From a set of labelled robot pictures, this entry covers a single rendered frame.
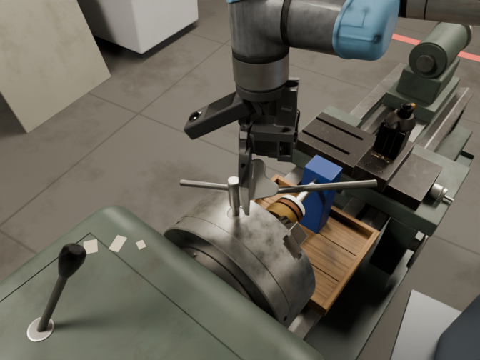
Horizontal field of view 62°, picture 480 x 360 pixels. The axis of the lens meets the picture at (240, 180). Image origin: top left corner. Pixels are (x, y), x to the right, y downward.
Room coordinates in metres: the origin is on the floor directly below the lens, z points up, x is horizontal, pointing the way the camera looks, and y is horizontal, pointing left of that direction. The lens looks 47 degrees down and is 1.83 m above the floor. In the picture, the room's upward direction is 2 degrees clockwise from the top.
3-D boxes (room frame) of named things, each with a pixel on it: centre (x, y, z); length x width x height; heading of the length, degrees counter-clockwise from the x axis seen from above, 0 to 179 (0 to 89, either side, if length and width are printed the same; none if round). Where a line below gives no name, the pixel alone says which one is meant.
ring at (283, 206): (0.57, -0.09, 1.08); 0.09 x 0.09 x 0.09; 53
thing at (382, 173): (0.88, -0.43, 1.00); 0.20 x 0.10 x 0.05; 143
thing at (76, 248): (0.27, 0.21, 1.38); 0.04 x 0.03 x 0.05; 143
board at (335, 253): (0.67, -0.17, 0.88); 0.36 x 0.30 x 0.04; 53
